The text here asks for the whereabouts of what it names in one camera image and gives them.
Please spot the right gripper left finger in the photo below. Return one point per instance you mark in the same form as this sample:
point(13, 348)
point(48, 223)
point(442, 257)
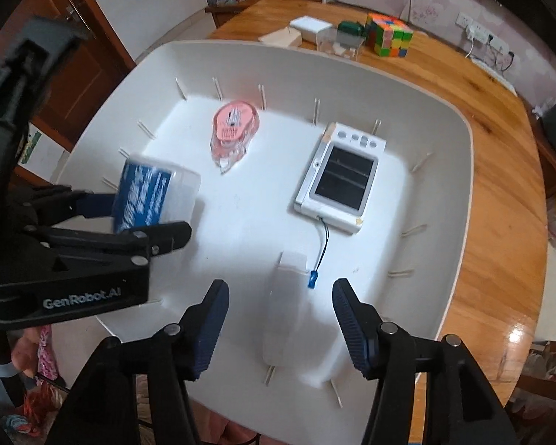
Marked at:
point(201, 328)

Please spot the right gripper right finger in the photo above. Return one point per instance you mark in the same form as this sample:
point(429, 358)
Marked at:
point(359, 323)

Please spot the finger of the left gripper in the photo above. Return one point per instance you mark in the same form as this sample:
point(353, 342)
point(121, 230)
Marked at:
point(92, 205)
point(164, 238)

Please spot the blue label plastic box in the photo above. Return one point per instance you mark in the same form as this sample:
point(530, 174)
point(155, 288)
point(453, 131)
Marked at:
point(152, 192)

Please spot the white 33W charger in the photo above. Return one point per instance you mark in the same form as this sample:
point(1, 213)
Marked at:
point(309, 27)

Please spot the colourful puzzle cube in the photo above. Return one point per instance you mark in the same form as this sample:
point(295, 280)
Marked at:
point(387, 36)

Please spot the translucent plastic box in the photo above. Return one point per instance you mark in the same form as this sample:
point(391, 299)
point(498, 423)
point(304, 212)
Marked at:
point(287, 304)

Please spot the pink correction tape dispenser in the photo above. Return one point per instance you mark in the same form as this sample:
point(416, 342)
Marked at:
point(234, 126)

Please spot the white handheld device with screen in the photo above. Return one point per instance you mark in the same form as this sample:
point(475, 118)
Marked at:
point(338, 182)

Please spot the white plastic tray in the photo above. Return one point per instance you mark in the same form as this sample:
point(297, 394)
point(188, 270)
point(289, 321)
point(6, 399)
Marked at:
point(404, 260)

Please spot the clear plastic box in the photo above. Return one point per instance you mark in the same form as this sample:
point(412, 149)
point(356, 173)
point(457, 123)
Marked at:
point(339, 44)

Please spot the white router box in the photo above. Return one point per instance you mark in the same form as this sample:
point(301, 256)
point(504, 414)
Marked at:
point(493, 74)

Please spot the white wall power strip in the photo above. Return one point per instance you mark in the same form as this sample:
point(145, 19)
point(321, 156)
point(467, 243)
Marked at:
point(475, 31)

